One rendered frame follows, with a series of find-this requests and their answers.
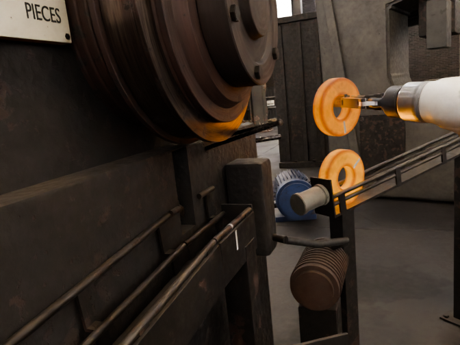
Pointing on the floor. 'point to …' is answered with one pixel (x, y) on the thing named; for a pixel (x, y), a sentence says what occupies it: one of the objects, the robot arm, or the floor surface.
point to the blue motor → (291, 178)
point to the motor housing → (319, 291)
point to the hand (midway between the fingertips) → (337, 100)
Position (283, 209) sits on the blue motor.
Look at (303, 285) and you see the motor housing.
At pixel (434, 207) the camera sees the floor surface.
